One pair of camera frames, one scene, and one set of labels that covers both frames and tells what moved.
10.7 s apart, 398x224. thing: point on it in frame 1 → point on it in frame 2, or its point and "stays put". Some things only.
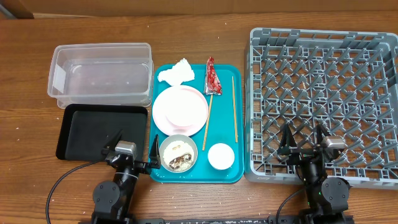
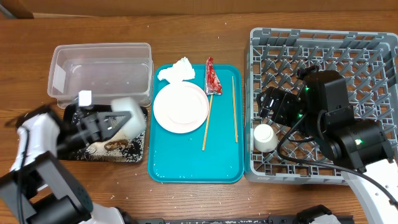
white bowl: (178, 154) → (136, 124)
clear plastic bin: (101, 73) stays put
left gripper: (153, 162) → (100, 126)
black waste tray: (86, 130) stays put
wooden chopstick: (234, 111) stays put
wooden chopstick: (207, 124) stays put
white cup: (221, 156) → (265, 140)
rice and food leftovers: (178, 155) → (117, 147)
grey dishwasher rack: (347, 81) stays put
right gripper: (286, 147) → (282, 99)
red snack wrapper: (213, 85) stays put
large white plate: (180, 111) stays put
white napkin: (179, 73) stays put
